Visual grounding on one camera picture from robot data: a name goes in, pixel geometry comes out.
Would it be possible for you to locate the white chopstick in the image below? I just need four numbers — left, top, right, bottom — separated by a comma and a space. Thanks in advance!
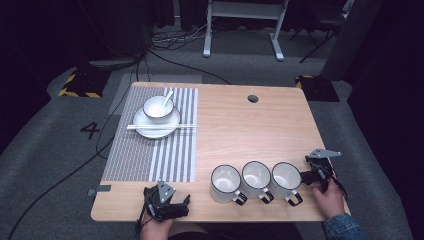
126, 124, 197, 128
126, 126, 197, 130

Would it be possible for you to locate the black tripod stand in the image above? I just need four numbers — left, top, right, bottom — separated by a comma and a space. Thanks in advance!
288, 16, 343, 64

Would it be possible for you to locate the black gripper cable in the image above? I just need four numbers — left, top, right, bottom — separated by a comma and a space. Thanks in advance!
134, 196, 151, 234

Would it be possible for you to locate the person's left hand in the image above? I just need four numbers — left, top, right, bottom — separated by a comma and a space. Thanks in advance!
139, 212, 175, 240

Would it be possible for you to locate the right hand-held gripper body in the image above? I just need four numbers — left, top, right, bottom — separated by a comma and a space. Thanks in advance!
304, 148, 350, 201

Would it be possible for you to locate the grey tape strip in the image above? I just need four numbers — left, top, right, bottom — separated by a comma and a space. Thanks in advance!
86, 184, 112, 197

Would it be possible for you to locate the black yellow striped base plate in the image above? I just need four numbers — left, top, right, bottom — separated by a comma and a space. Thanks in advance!
57, 67, 112, 100
294, 74, 341, 103

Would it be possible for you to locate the long black floor cable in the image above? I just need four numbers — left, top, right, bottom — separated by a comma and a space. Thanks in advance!
6, 49, 148, 240

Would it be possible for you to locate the white ceramic spoon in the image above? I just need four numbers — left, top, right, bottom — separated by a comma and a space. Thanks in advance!
161, 90, 175, 108

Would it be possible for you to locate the white ceramic bowl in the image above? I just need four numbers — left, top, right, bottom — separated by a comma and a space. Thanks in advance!
142, 95, 176, 121

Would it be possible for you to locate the white metal desk frame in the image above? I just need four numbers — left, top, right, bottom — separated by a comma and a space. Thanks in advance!
202, 0, 290, 62

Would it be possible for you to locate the grey striped woven placemat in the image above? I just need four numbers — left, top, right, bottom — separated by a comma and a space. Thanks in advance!
100, 86, 200, 184

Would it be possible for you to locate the white ceramic plate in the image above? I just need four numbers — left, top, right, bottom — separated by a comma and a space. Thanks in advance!
132, 105, 182, 140

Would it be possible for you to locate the white cup black rim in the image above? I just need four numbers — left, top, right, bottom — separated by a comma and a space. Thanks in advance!
269, 161, 304, 207
240, 160, 275, 205
209, 164, 249, 207

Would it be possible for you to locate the grey upright panel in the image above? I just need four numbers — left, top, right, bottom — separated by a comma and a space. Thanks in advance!
319, 0, 384, 82

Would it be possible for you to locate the person's right hand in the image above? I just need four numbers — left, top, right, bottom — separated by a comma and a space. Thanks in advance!
309, 177, 346, 221

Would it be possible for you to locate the bundle of floor cables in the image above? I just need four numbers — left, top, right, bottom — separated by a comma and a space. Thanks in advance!
146, 18, 218, 53

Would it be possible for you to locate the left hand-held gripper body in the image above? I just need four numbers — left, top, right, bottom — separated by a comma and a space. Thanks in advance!
142, 180, 183, 223

